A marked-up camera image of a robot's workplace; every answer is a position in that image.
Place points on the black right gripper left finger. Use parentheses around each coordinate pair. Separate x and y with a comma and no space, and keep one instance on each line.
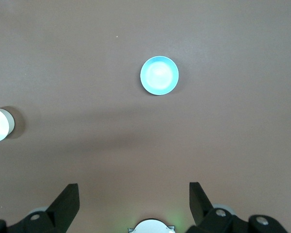
(60,208)

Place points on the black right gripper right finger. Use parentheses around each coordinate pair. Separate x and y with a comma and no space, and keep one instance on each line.
(201,208)

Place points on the light blue bowl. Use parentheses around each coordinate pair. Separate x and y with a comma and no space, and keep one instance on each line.
(159,75)

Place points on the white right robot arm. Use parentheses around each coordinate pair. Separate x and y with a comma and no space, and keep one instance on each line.
(150,227)

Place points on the brown table cover mat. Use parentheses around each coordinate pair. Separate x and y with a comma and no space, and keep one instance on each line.
(87,60)

